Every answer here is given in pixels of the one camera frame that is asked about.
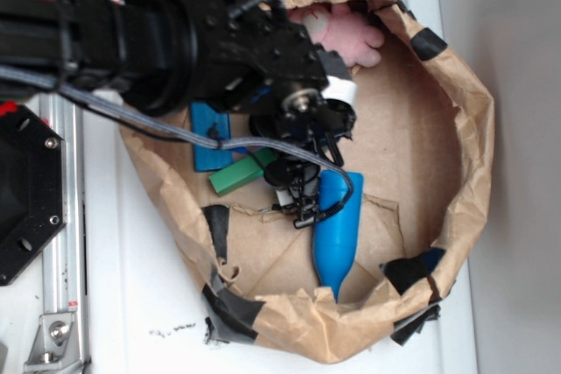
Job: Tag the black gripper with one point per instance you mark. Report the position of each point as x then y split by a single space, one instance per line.
251 59

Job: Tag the green rectangular block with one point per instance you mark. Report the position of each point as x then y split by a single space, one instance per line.
242 172

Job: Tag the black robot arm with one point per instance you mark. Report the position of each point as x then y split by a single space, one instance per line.
141 60

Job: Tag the blue flat wooden block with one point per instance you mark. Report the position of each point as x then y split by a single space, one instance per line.
207 122

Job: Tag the blue toy bottle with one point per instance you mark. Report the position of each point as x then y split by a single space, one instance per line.
335 240

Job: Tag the brown paper bag bowl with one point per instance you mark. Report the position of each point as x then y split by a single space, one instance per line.
254 267

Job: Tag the pink plush bunny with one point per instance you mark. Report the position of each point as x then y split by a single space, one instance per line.
338 28

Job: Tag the aluminium extrusion rail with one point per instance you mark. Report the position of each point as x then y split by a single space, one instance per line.
63 259

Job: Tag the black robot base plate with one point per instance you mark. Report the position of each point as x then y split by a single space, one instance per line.
32 194

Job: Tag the metal corner bracket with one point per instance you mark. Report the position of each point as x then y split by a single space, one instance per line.
55 347

